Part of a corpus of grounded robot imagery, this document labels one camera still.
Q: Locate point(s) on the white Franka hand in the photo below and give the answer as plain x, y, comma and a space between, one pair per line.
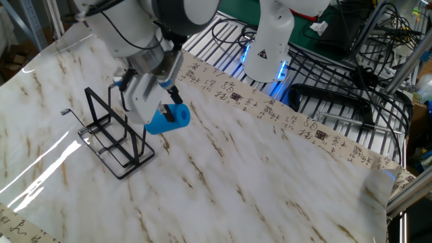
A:
143, 101

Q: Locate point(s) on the blue plastic cup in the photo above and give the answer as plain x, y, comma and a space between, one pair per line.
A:
158, 126

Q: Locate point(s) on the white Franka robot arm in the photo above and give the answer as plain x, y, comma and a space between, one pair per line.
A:
135, 27

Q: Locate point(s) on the glossy marble pattern mat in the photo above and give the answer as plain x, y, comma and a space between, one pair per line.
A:
236, 202

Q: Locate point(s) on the blue-grey perforated shelf upright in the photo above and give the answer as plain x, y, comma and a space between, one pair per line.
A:
32, 23

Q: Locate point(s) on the brown cardboard boxes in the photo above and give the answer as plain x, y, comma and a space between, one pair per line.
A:
15, 60

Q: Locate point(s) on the black curved stand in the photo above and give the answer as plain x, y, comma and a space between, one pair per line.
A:
337, 96

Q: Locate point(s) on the crumpled white tissue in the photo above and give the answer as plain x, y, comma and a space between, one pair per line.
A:
320, 27

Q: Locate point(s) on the black electronics box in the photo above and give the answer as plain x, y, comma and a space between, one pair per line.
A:
341, 37

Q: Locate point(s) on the silver metal rod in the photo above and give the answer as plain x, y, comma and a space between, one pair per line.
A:
357, 124

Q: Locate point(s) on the clear plastic bag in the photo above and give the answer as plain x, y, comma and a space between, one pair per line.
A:
423, 87

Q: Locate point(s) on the silver wrist mount bracket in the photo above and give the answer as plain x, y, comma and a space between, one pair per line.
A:
152, 65

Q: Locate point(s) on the thick slanted aluminium post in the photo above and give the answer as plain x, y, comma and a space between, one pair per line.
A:
408, 64

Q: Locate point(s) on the aluminium frame beam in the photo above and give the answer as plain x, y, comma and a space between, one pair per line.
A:
411, 194

